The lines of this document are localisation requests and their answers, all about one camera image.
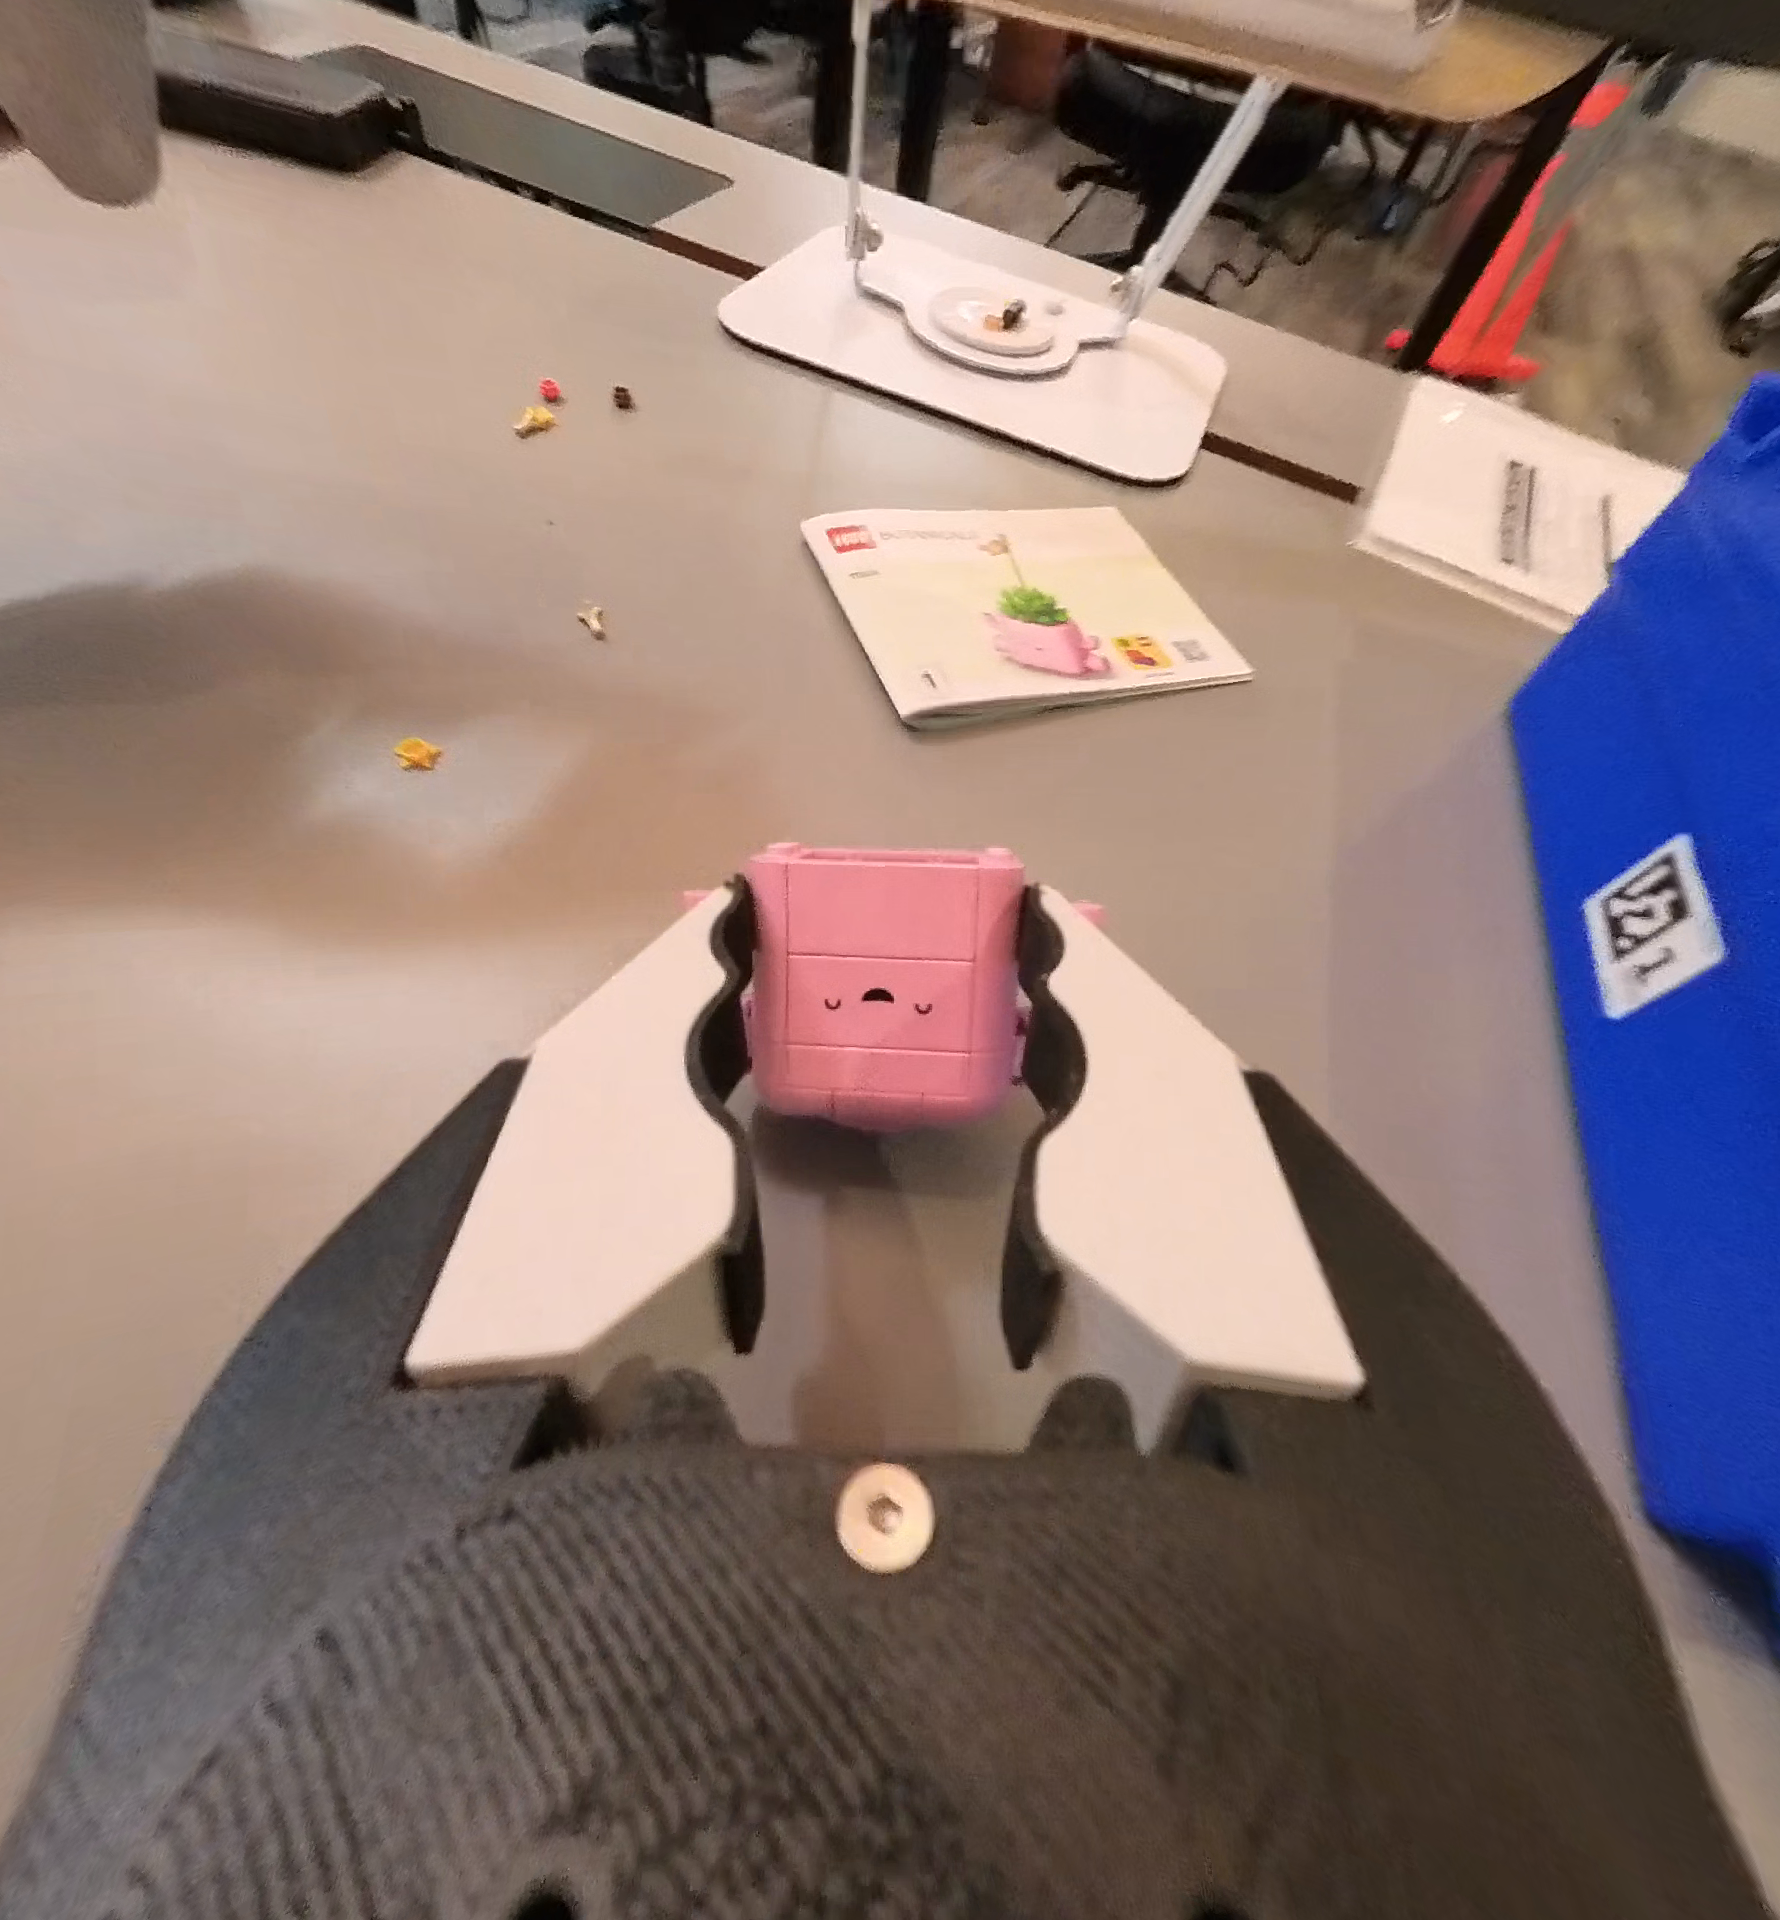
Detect black power bank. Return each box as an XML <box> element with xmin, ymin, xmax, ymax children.
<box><xmin>153</xmin><ymin>31</ymin><xmax>391</xmax><ymax>167</ymax></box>

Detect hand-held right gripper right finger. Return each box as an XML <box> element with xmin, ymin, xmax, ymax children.
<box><xmin>1002</xmin><ymin>886</ymin><xmax>1363</xmax><ymax>1447</ymax></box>

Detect printed paper in acrylic holder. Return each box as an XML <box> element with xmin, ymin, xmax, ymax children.
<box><xmin>1352</xmin><ymin>376</ymin><xmax>1688</xmax><ymax>631</ymax></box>

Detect white book stand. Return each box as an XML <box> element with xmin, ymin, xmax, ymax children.
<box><xmin>718</xmin><ymin>0</ymin><xmax>1611</xmax><ymax>486</ymax></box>

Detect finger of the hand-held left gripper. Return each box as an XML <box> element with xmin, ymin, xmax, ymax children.
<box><xmin>9</xmin><ymin>0</ymin><xmax>163</xmax><ymax>208</ymax></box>

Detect toy brick instruction booklet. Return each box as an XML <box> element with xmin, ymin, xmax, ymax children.
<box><xmin>799</xmin><ymin>507</ymin><xmax>1255</xmax><ymax>730</ymax></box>

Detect pink toy brick pot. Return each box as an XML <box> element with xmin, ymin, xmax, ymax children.
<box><xmin>680</xmin><ymin>843</ymin><xmax>1105</xmax><ymax>1129</ymax></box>

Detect black office chair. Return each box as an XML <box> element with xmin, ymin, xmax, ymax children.
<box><xmin>1049</xmin><ymin>46</ymin><xmax>1348</xmax><ymax>264</ymax></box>

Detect orange traffic cone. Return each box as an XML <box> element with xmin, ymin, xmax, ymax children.
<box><xmin>1433</xmin><ymin>79</ymin><xmax>1628</xmax><ymax>384</ymax></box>

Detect blue plastic bin white label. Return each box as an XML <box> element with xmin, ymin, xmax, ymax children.
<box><xmin>1510</xmin><ymin>371</ymin><xmax>1780</xmax><ymax>1699</ymax></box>

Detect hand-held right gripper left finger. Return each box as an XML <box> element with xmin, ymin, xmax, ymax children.
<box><xmin>403</xmin><ymin>876</ymin><xmax>771</xmax><ymax>1390</ymax></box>

